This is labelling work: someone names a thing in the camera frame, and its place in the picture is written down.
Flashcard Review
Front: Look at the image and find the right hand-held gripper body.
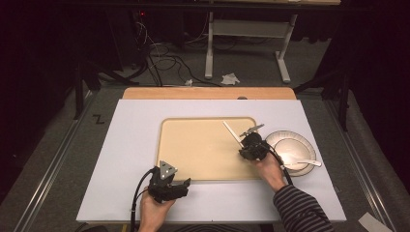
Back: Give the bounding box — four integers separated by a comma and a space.
239, 124, 270, 161

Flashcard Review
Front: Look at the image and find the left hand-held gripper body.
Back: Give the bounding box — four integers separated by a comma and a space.
148, 159, 182, 204

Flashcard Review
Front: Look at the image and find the white chopstick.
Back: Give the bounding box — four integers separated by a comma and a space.
221, 121, 245, 149
222, 121, 245, 149

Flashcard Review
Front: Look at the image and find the white plate with dark rim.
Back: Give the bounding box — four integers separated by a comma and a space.
264, 130, 318, 178

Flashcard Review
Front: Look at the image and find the white bowl with dark rim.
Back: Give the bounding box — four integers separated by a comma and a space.
274, 137, 312, 172

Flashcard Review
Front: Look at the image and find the beige plastic tray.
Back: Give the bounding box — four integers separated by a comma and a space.
155, 116, 263, 182

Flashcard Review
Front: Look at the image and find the white ceramic spoon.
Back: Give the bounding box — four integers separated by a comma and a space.
279, 153, 323, 169

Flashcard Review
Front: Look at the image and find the person's left hand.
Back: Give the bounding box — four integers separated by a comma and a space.
138, 187, 177, 226

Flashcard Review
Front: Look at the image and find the person's right hand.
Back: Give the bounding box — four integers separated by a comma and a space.
252, 154, 286, 191

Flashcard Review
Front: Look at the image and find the white board table cover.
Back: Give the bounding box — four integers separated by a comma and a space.
75, 99, 347, 223

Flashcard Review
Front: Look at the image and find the large crumpled white paper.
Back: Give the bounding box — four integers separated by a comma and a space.
220, 72, 241, 86

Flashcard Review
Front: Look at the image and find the black metal stand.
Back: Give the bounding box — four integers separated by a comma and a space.
73, 61, 140, 121
293, 71, 353, 132

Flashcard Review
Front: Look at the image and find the flat white paper sheet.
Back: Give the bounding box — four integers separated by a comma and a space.
357, 212, 395, 232

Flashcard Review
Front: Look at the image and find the dark device with red light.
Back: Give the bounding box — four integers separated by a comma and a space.
105, 8, 148, 67

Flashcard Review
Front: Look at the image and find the left hand-held gripper black cable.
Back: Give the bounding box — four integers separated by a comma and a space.
130, 167, 161, 232

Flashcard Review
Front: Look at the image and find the hand-held gripper black cable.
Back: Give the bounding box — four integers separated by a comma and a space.
267, 146, 294, 187
130, 167, 161, 232

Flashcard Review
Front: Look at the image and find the right hand-held gripper black cable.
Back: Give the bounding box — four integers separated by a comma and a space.
267, 146, 294, 187

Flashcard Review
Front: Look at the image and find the black floor cable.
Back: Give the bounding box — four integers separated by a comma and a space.
146, 54, 223, 88

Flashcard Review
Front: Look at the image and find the aluminium floor rail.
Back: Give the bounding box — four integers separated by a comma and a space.
13, 91, 98, 232
323, 100, 397, 232

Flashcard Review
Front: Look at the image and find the white metal desk frame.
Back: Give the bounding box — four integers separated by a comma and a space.
204, 11, 299, 85

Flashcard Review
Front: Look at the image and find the tangle of thin cables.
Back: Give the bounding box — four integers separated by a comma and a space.
134, 18, 182, 71

